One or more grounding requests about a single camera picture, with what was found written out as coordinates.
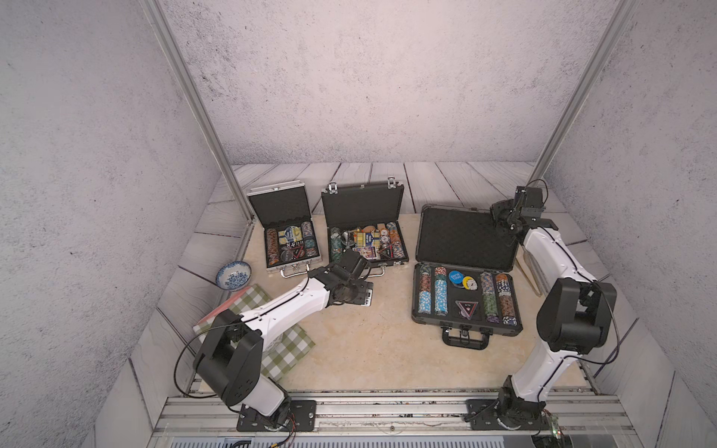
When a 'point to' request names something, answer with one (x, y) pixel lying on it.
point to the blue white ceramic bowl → (233, 275)
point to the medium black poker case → (363, 219)
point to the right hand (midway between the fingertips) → (489, 203)
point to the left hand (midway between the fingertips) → (365, 294)
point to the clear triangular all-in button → (467, 308)
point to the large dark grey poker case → (463, 284)
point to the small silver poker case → (291, 244)
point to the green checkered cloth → (279, 355)
